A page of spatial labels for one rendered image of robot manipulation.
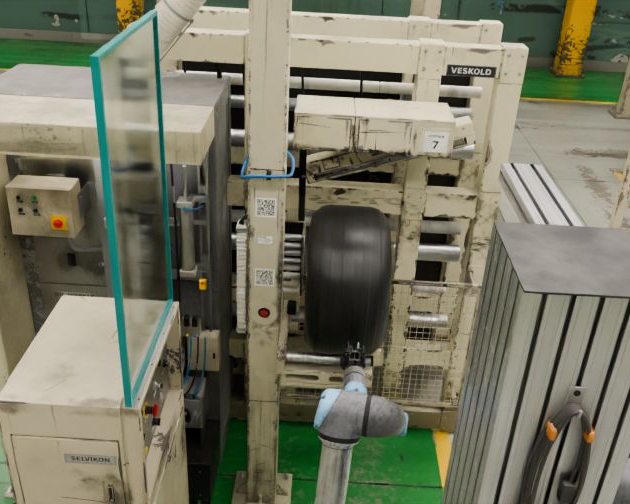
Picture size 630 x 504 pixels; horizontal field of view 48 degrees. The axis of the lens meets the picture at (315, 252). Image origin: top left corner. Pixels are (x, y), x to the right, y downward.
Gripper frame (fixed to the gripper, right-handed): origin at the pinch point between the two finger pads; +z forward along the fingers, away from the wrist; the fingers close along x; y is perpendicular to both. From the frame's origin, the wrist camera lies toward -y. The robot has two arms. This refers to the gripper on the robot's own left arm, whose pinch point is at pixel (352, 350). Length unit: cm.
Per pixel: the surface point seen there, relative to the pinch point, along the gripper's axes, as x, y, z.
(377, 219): -6.6, 45.1, 18.2
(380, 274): -7.8, 30.8, 0.2
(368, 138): -2, 71, 36
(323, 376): 9.6, -18.1, 10.9
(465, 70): -41, 95, 64
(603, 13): -396, 96, 912
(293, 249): 25, 16, 59
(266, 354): 32.8, -15.3, 20.6
